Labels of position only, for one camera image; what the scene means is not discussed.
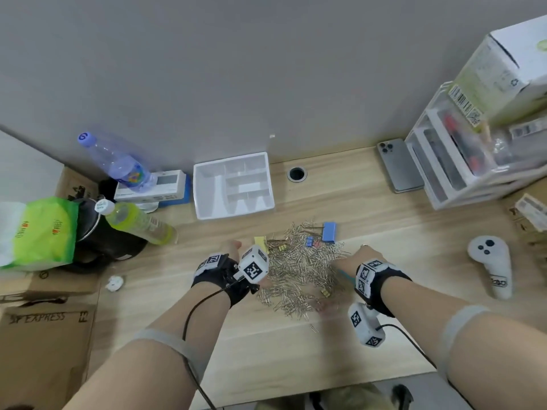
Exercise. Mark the grey smartphone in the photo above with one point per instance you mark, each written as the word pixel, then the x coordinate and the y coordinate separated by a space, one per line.
pixel 399 166

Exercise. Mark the flat brown cardboard box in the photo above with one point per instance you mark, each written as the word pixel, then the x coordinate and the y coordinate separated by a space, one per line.
pixel 51 283

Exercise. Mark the person's left hand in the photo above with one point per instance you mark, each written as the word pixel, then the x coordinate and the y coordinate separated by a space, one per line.
pixel 231 251

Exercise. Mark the green tissue pack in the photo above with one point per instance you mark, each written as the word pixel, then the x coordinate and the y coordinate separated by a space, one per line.
pixel 42 234

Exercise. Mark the blue flat box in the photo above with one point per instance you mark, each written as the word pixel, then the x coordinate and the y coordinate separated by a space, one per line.
pixel 187 194

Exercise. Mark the white handheld controller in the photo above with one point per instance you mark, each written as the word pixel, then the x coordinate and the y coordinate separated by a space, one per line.
pixel 491 260

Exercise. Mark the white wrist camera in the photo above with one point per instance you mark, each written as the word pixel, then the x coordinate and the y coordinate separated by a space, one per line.
pixel 254 264
pixel 363 324

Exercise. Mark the person's right hand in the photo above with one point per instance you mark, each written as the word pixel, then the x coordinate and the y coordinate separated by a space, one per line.
pixel 348 262

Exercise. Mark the person's left forearm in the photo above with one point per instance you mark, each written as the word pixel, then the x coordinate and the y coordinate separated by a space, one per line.
pixel 128 380

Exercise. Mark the pile of silver paper clips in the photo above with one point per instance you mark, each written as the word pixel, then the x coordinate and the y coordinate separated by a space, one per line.
pixel 299 269

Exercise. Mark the black kettle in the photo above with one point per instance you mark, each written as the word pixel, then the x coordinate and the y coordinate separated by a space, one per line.
pixel 107 243

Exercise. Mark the crumpled white tissue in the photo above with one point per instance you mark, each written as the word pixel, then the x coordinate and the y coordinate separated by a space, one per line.
pixel 114 283

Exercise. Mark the white board panel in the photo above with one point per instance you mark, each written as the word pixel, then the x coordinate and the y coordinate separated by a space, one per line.
pixel 25 166

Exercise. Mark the large yellow binder clip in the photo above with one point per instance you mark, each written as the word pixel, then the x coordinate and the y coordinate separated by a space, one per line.
pixel 260 242

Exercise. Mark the white printed carton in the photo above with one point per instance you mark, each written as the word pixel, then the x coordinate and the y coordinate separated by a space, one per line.
pixel 171 183

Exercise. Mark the large printed cardboard box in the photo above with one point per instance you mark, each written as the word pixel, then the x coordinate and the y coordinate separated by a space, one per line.
pixel 42 358

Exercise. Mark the clear plastic bag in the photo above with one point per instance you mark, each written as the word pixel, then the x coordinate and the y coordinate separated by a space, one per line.
pixel 147 207

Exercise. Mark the clear purple-capped water bottle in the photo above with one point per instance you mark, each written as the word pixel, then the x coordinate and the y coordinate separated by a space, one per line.
pixel 119 166

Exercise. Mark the black right marker wristband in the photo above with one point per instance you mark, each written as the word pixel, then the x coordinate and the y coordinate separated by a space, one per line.
pixel 384 290

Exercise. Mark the small white labelled packet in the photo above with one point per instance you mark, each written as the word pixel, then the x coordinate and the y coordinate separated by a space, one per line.
pixel 532 211

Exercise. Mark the white desk organizer tray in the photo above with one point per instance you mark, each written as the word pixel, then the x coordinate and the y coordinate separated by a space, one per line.
pixel 209 196

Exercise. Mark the upright brown cardboard box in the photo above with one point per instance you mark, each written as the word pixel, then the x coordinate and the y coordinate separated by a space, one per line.
pixel 70 185

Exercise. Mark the green drink bottle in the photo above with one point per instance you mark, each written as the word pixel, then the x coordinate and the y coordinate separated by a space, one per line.
pixel 136 222

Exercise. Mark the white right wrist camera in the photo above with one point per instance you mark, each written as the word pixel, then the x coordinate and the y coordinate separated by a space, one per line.
pixel 363 324

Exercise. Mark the white and green carton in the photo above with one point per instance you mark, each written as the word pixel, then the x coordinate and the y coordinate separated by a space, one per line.
pixel 495 68

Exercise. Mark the white drawer organizer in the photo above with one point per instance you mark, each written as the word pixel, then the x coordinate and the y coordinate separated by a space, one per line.
pixel 470 192

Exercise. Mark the person's olive trousers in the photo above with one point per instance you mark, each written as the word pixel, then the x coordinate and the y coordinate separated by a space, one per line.
pixel 354 399

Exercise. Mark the person's right forearm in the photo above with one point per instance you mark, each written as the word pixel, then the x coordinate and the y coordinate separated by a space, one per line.
pixel 419 307

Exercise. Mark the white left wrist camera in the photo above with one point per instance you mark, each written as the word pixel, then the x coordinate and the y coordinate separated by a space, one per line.
pixel 254 264

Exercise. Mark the small yellow binder clip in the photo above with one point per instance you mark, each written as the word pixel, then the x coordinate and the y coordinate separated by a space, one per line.
pixel 280 247
pixel 327 292

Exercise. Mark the large blue binder clip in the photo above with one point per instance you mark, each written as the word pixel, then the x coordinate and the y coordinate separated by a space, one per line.
pixel 329 231

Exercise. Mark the black marker wristband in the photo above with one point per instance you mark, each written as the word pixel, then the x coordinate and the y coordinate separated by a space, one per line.
pixel 237 290
pixel 384 290

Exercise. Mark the black left marker wristband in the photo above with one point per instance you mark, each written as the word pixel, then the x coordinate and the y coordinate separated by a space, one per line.
pixel 237 290

